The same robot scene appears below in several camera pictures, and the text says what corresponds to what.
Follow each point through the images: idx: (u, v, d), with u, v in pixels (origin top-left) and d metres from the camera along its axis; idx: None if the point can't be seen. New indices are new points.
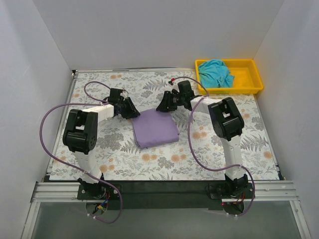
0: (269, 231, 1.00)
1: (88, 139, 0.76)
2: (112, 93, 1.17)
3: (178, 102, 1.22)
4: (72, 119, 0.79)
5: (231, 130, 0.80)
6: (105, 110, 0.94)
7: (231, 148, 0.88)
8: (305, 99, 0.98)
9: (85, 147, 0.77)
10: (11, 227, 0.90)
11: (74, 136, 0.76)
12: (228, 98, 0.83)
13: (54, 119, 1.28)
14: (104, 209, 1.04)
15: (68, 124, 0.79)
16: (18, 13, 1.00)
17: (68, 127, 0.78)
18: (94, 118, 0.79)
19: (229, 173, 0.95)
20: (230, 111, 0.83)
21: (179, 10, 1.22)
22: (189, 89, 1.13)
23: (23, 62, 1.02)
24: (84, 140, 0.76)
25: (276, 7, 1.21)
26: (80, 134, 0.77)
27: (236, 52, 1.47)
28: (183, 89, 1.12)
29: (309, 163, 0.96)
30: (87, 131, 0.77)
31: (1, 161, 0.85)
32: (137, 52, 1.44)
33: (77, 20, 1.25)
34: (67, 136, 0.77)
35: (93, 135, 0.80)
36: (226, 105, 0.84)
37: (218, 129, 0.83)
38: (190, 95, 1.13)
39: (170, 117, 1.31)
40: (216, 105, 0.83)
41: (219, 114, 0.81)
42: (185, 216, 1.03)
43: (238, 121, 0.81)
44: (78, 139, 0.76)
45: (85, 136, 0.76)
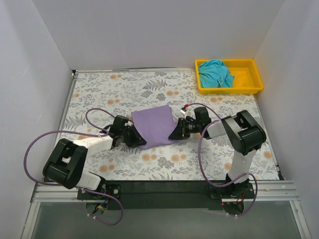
0: (269, 231, 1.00)
1: (69, 178, 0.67)
2: (115, 121, 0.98)
3: (195, 129, 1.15)
4: (58, 151, 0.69)
5: (249, 141, 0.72)
6: (101, 143, 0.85)
7: (243, 161, 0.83)
8: (306, 99, 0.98)
9: (65, 184, 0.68)
10: (11, 227, 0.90)
11: (54, 171, 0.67)
12: (242, 111, 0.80)
13: (53, 119, 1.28)
14: (104, 209, 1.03)
15: (52, 154, 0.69)
16: (18, 13, 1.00)
17: (51, 159, 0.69)
18: (82, 154, 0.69)
19: (231, 175, 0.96)
20: (246, 124, 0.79)
21: (179, 10, 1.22)
22: (206, 117, 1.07)
23: (23, 62, 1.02)
24: (65, 179, 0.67)
25: (276, 8, 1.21)
26: (63, 170, 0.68)
27: (236, 52, 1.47)
28: (201, 117, 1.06)
29: (309, 164, 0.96)
30: (72, 168, 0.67)
31: (1, 162, 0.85)
32: (137, 52, 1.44)
33: (78, 20, 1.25)
34: (48, 169, 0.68)
35: (79, 171, 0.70)
36: (241, 119, 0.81)
37: (236, 143, 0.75)
38: (208, 123, 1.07)
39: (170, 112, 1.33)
40: (229, 117, 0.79)
41: (234, 124, 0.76)
42: (186, 217, 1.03)
43: (258, 132, 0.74)
44: (58, 176, 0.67)
45: (66, 174, 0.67)
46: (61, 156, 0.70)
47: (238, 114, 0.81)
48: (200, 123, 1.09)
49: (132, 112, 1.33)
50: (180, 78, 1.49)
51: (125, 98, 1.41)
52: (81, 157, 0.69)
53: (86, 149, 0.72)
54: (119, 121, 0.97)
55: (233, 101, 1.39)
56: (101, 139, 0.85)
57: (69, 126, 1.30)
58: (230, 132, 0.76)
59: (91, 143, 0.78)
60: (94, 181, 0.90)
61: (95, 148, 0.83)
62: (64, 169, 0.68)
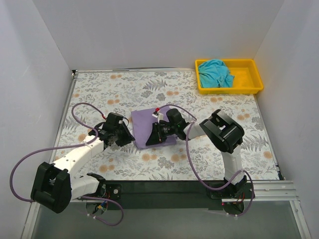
0: (269, 231, 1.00)
1: (56, 203, 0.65)
2: (108, 119, 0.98)
3: (170, 132, 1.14)
4: (41, 177, 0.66)
5: (232, 140, 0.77)
6: (88, 152, 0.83)
7: (234, 159, 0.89)
8: (306, 99, 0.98)
9: (54, 208, 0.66)
10: (11, 227, 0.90)
11: (41, 197, 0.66)
12: (217, 111, 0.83)
13: (53, 120, 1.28)
14: (104, 209, 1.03)
15: (35, 180, 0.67)
16: (18, 13, 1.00)
17: (35, 186, 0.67)
18: (66, 179, 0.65)
19: (227, 176, 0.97)
20: (224, 123, 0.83)
21: (179, 10, 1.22)
22: (180, 118, 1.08)
23: (23, 62, 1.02)
24: (52, 204, 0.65)
25: (276, 8, 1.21)
26: (49, 195, 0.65)
27: (236, 52, 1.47)
28: (175, 120, 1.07)
29: (309, 164, 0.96)
30: (56, 194, 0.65)
31: (2, 161, 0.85)
32: (137, 52, 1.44)
33: (78, 20, 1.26)
34: (34, 195, 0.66)
35: (65, 194, 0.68)
36: (217, 117, 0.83)
37: (220, 145, 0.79)
38: (183, 124, 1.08)
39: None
40: (207, 120, 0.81)
41: (214, 128, 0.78)
42: (186, 216, 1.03)
43: (237, 129, 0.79)
44: (46, 201, 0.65)
45: (53, 199, 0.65)
46: (45, 181, 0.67)
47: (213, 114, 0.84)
48: (174, 126, 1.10)
49: (131, 112, 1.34)
50: (180, 78, 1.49)
51: (124, 98, 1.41)
52: (64, 181, 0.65)
53: (69, 172, 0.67)
54: (112, 119, 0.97)
55: (233, 101, 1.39)
56: (88, 147, 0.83)
57: (69, 126, 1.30)
58: (212, 136, 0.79)
59: (76, 160, 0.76)
60: (92, 185, 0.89)
61: (83, 160, 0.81)
62: (50, 193, 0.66)
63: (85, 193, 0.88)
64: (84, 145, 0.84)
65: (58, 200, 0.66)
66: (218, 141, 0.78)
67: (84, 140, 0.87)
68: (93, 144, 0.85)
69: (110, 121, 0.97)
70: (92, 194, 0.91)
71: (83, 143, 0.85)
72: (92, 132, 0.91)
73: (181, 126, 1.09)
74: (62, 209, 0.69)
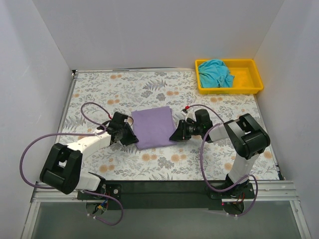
0: (269, 231, 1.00)
1: (66, 183, 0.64)
2: (114, 117, 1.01)
3: (195, 131, 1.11)
4: (53, 157, 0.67)
5: (254, 147, 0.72)
6: (98, 142, 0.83)
7: (246, 165, 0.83)
8: (306, 99, 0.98)
9: (63, 189, 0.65)
10: (11, 227, 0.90)
11: (51, 177, 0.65)
12: (245, 115, 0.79)
13: (53, 120, 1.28)
14: (104, 209, 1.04)
15: (47, 160, 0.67)
16: (18, 12, 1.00)
17: (47, 166, 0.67)
18: (78, 158, 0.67)
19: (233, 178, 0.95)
20: (249, 128, 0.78)
21: (179, 10, 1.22)
22: (207, 119, 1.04)
23: (23, 62, 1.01)
24: (62, 184, 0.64)
25: (276, 7, 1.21)
26: (60, 175, 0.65)
27: (236, 52, 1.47)
28: (201, 120, 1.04)
29: (309, 164, 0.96)
30: (67, 174, 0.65)
31: (1, 161, 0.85)
32: (137, 52, 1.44)
33: (78, 20, 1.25)
34: (44, 175, 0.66)
35: (75, 176, 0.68)
36: (244, 122, 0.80)
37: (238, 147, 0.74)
38: (209, 126, 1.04)
39: (170, 113, 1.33)
40: (232, 121, 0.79)
41: (237, 129, 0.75)
42: (186, 216, 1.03)
43: (261, 136, 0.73)
44: (55, 181, 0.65)
45: (63, 179, 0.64)
46: (57, 162, 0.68)
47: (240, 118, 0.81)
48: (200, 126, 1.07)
49: (132, 112, 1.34)
50: (180, 78, 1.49)
51: (125, 98, 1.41)
52: (77, 161, 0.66)
53: (81, 153, 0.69)
54: (118, 117, 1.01)
55: (234, 101, 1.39)
56: (98, 138, 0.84)
57: (69, 126, 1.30)
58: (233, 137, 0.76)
59: (86, 145, 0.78)
60: (94, 182, 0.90)
61: (91, 150, 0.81)
62: (60, 174, 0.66)
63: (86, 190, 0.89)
64: (94, 135, 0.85)
65: (68, 180, 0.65)
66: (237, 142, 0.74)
67: (95, 130, 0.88)
68: (103, 135, 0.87)
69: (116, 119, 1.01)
70: (92, 193, 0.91)
71: (93, 133, 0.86)
72: (101, 128, 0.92)
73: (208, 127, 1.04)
74: (69, 192, 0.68)
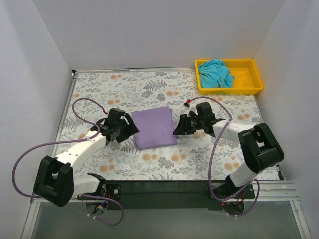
0: (269, 231, 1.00)
1: (59, 197, 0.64)
2: (110, 114, 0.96)
3: (197, 126, 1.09)
4: (44, 171, 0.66)
5: (267, 164, 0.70)
6: (91, 146, 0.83)
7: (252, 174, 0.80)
8: (306, 99, 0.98)
9: (57, 202, 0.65)
10: (11, 227, 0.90)
11: (44, 191, 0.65)
12: (261, 125, 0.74)
13: (53, 120, 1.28)
14: (104, 209, 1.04)
15: (38, 174, 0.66)
16: (18, 13, 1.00)
17: (39, 179, 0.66)
18: (68, 173, 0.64)
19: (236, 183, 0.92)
20: (263, 140, 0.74)
21: (179, 10, 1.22)
22: (209, 112, 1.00)
23: (22, 63, 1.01)
24: (56, 198, 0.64)
25: (276, 8, 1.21)
26: (52, 189, 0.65)
27: (236, 52, 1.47)
28: (203, 112, 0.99)
29: (309, 164, 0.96)
30: (59, 188, 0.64)
31: (2, 161, 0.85)
32: (137, 52, 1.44)
33: (78, 20, 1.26)
34: (37, 189, 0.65)
35: (68, 188, 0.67)
36: (258, 131, 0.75)
37: (250, 162, 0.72)
38: (211, 118, 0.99)
39: (170, 114, 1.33)
40: (247, 133, 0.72)
41: (253, 145, 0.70)
42: (186, 216, 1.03)
43: (275, 153, 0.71)
44: (49, 196, 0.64)
45: (56, 193, 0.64)
46: (48, 175, 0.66)
47: (255, 127, 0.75)
48: (202, 119, 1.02)
49: (133, 112, 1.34)
50: (180, 78, 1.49)
51: (124, 98, 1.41)
52: (67, 176, 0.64)
53: (71, 166, 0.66)
54: (114, 114, 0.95)
55: (234, 101, 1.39)
56: (91, 143, 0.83)
57: (69, 126, 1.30)
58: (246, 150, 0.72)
59: (78, 154, 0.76)
60: (94, 183, 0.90)
61: (85, 155, 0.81)
62: (53, 187, 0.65)
63: (85, 192, 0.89)
64: (86, 140, 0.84)
65: (61, 194, 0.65)
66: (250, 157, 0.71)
67: (87, 135, 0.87)
68: (96, 140, 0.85)
69: (112, 116, 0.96)
70: (92, 194, 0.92)
71: (86, 138, 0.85)
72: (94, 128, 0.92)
73: (210, 120, 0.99)
74: (65, 203, 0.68)
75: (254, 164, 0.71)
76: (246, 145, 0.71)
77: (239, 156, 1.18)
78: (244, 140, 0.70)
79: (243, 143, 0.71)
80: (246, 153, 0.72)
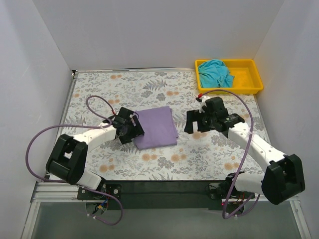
0: (269, 231, 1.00)
1: (72, 173, 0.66)
2: (120, 112, 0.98)
3: (208, 123, 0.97)
4: (59, 147, 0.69)
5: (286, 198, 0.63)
6: (103, 134, 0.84)
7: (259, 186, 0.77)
8: (306, 99, 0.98)
9: (68, 179, 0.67)
10: (11, 227, 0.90)
11: (56, 167, 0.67)
12: (293, 158, 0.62)
13: (53, 120, 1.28)
14: (104, 209, 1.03)
15: (53, 150, 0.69)
16: (17, 12, 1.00)
17: (52, 156, 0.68)
18: (83, 149, 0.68)
19: (237, 186, 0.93)
20: (288, 170, 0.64)
21: (179, 10, 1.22)
22: (221, 106, 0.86)
23: (23, 62, 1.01)
24: (68, 174, 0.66)
25: (275, 8, 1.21)
26: (65, 166, 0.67)
27: (236, 52, 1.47)
28: (213, 107, 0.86)
29: (309, 164, 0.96)
30: (73, 165, 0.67)
31: (1, 161, 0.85)
32: (137, 52, 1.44)
33: (78, 20, 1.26)
34: (50, 165, 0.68)
35: (80, 167, 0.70)
36: (286, 162, 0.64)
37: (268, 192, 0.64)
38: (223, 114, 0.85)
39: (170, 114, 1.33)
40: (277, 166, 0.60)
41: (280, 181, 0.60)
42: (186, 216, 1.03)
43: (297, 189, 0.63)
44: (61, 172, 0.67)
45: (69, 170, 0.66)
46: (62, 152, 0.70)
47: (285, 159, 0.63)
48: (213, 116, 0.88)
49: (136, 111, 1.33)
50: (180, 78, 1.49)
51: (124, 98, 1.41)
52: (82, 152, 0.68)
53: (86, 144, 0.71)
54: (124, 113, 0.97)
55: (233, 101, 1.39)
56: (104, 131, 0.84)
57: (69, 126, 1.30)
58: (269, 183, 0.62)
59: (92, 137, 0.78)
60: (94, 180, 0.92)
61: (97, 141, 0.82)
62: (65, 165, 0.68)
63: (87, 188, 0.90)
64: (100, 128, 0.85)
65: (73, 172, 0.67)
66: (271, 190, 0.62)
67: (101, 123, 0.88)
68: (108, 129, 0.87)
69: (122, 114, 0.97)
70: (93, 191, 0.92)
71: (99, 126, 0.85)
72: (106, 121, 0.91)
73: (222, 117, 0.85)
74: (74, 183, 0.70)
75: (272, 196, 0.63)
76: (271, 178, 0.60)
77: (239, 156, 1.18)
78: (273, 175, 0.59)
79: (270, 175, 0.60)
80: (267, 182, 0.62)
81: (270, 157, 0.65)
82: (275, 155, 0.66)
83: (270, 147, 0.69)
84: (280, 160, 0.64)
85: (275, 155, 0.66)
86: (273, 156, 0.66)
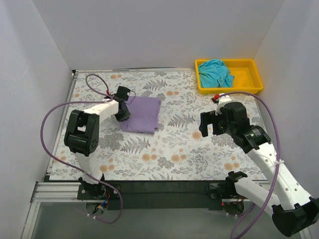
0: (269, 231, 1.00)
1: (88, 142, 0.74)
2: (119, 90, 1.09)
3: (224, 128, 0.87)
4: (74, 121, 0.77)
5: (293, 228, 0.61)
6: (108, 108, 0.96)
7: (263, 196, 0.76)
8: (306, 99, 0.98)
9: (85, 149, 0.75)
10: (11, 227, 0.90)
11: (74, 139, 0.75)
12: None
13: (54, 120, 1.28)
14: (104, 209, 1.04)
15: (69, 125, 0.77)
16: (17, 12, 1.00)
17: (69, 129, 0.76)
18: (95, 121, 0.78)
19: (239, 190, 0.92)
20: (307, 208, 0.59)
21: (179, 11, 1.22)
22: (243, 116, 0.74)
23: (23, 62, 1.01)
24: (85, 143, 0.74)
25: (275, 8, 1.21)
26: (81, 137, 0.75)
27: (236, 52, 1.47)
28: (234, 117, 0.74)
29: (309, 164, 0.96)
30: (89, 134, 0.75)
31: (2, 161, 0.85)
32: (137, 52, 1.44)
33: (78, 20, 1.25)
34: (67, 138, 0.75)
35: (94, 137, 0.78)
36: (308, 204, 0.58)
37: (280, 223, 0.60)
38: (245, 126, 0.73)
39: (157, 104, 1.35)
40: (302, 214, 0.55)
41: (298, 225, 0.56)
42: (186, 216, 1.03)
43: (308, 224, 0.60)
44: (79, 142, 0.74)
45: (85, 139, 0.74)
46: (76, 126, 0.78)
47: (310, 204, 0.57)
48: (232, 126, 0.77)
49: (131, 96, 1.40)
50: (180, 78, 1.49)
51: None
52: (95, 122, 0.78)
53: (96, 116, 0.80)
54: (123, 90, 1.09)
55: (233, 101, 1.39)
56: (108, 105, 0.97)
57: None
58: (286, 220, 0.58)
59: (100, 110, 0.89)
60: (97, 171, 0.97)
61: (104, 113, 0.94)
62: (81, 136, 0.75)
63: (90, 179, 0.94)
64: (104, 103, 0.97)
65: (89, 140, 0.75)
66: (284, 225, 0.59)
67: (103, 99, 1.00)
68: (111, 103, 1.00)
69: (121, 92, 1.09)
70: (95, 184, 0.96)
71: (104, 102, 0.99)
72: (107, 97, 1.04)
73: (243, 129, 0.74)
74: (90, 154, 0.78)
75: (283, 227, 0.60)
76: (291, 220, 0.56)
77: (239, 156, 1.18)
78: (294, 218, 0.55)
79: (291, 217, 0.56)
80: (283, 217, 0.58)
81: (295, 198, 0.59)
82: (300, 197, 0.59)
83: (296, 184, 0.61)
84: (305, 205, 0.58)
85: (300, 197, 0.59)
86: (298, 197, 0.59)
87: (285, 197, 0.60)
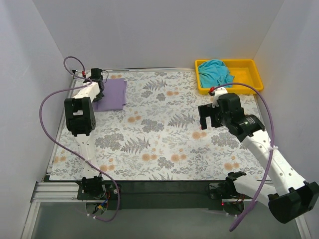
0: (269, 231, 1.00)
1: (90, 121, 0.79)
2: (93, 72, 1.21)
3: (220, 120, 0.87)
4: (70, 107, 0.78)
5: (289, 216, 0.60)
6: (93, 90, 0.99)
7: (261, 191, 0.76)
8: (305, 98, 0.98)
9: (88, 128, 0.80)
10: (11, 227, 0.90)
11: (76, 122, 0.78)
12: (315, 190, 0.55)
13: (54, 120, 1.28)
14: (104, 209, 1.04)
15: (66, 112, 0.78)
16: (17, 12, 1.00)
17: (68, 116, 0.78)
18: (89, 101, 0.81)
19: (237, 186, 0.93)
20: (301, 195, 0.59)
21: (179, 11, 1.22)
22: (237, 106, 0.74)
23: (23, 62, 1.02)
24: (88, 123, 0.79)
25: (275, 8, 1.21)
26: (81, 119, 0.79)
27: (236, 52, 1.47)
28: (228, 107, 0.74)
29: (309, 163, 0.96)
30: (88, 114, 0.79)
31: (2, 161, 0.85)
32: (137, 52, 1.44)
33: (78, 20, 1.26)
34: (69, 124, 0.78)
35: (92, 115, 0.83)
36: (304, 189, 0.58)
37: (276, 210, 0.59)
38: (239, 116, 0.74)
39: (124, 85, 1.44)
40: (296, 197, 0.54)
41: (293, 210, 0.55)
42: (186, 216, 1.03)
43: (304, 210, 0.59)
44: (81, 124, 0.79)
45: (86, 119, 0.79)
46: (73, 112, 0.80)
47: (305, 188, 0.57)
48: (226, 116, 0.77)
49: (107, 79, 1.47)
50: (180, 78, 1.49)
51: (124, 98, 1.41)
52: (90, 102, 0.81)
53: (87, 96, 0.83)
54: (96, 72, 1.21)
55: None
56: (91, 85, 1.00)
57: None
58: (281, 206, 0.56)
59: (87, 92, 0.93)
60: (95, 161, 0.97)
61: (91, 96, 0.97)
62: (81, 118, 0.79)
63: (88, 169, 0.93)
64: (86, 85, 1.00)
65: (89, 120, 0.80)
66: (280, 211, 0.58)
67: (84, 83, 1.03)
68: (94, 84, 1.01)
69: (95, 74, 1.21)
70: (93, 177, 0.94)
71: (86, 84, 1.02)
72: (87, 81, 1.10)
73: (237, 118, 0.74)
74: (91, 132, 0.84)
75: (279, 215, 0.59)
76: (286, 205, 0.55)
77: (239, 156, 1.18)
78: (290, 203, 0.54)
79: (286, 202, 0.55)
80: (278, 203, 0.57)
81: (290, 183, 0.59)
82: (294, 181, 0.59)
83: (291, 170, 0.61)
84: (300, 189, 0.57)
85: (294, 181, 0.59)
86: (292, 181, 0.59)
87: (280, 182, 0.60)
